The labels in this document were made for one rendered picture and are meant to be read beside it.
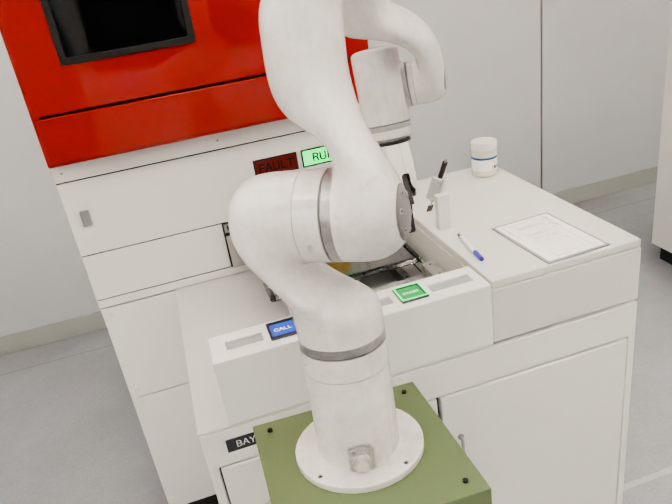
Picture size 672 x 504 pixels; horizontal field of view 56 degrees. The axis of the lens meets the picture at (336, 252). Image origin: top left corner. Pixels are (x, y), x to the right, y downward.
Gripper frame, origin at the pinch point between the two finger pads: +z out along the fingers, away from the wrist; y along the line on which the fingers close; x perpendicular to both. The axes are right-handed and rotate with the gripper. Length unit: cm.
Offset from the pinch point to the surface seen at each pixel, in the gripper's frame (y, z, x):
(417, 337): 0.3, 22.8, -1.8
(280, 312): -35.9, 22.4, -23.0
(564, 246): -3.2, 14.4, 34.4
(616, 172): -223, 58, 214
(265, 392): 0.1, 24.6, -32.6
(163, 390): -68, 47, -58
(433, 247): -25.6, 13.8, 14.5
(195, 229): -59, 2, -37
